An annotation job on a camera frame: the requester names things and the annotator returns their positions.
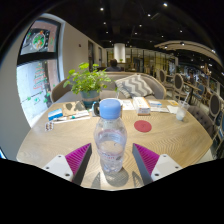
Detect group of ceiling lights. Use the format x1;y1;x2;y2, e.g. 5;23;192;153
98;2;218;54

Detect clear plastic cup with straw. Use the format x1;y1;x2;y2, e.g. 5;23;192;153
175;91;191;122

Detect flat round red coaster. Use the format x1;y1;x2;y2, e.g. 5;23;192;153
133;119;153;133

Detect small white and blue pack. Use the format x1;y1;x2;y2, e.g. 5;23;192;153
148;99;163;108

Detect window with painted decals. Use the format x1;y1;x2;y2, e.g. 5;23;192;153
16;18;63;128

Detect white round pillar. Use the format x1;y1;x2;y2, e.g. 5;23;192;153
113;42;127;63

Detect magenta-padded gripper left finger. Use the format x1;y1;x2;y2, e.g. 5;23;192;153
41;143;93;186

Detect green potted plant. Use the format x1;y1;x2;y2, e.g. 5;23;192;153
63;62;113;109

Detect small blue and white box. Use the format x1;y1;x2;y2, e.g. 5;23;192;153
47;108;64;122

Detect clear blue-capped water bottle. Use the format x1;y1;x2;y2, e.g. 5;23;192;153
93;98;128;174

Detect pill blister pack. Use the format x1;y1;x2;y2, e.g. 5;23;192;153
44;120;55;132

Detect white paper sheets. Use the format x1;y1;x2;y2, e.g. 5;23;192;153
150;106;171;113

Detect person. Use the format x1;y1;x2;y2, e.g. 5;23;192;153
105;58;123;73

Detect small yellow card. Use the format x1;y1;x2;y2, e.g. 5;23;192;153
166;99;180;107

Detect grey chevron cushion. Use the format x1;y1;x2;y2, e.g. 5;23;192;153
114;74;154;99

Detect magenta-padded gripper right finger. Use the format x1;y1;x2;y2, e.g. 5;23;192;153
131;143;183;186

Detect white and green pen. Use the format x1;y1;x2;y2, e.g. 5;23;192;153
53;114;92;123

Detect white and orange box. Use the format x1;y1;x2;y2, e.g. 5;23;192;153
132;96;152;117

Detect grey tufted armchair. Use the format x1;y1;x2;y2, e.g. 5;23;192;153
187;105;214;134

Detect group of dining chairs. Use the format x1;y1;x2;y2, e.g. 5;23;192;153
154;68;224;158

